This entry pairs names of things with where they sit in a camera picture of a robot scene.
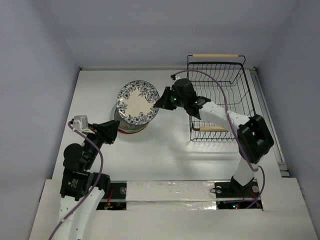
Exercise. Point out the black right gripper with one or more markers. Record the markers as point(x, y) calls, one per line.
point(168, 99)

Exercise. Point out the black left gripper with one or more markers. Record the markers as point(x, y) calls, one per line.
point(106, 130)

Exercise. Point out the red and teal floral plate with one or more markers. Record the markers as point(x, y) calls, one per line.
point(127, 132)

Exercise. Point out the grey reindeer plate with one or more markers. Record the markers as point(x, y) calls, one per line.
point(127, 127)

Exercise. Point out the blue floral rimmed plate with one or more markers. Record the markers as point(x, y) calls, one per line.
point(136, 102)

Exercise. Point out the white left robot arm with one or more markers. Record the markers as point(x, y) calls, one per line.
point(83, 182)

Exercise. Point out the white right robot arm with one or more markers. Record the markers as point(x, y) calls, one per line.
point(252, 135)

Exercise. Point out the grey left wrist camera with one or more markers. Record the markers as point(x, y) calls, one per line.
point(80, 122)

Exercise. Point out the black wire dish rack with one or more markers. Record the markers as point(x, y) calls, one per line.
point(219, 76)

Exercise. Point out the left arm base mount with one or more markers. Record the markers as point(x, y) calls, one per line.
point(115, 200)

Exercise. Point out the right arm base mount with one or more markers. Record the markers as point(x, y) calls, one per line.
point(230, 199)

